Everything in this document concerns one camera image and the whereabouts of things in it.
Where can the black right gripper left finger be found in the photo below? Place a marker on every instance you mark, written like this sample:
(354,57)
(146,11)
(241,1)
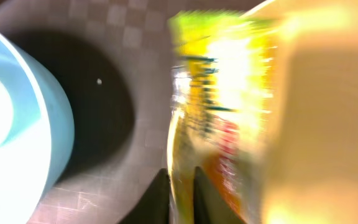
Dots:
(153,206)

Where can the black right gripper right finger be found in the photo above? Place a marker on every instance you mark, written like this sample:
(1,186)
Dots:
(208,205)

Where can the yellow green snack wrapper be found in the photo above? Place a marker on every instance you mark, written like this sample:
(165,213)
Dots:
(221,104)

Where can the yellow round plate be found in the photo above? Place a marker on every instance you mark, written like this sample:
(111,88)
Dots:
(310,167)

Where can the light blue saucer plate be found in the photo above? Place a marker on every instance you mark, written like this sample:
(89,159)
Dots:
(36,132)

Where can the dark brown serving tray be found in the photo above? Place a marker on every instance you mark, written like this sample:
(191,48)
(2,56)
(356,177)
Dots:
(113,58)

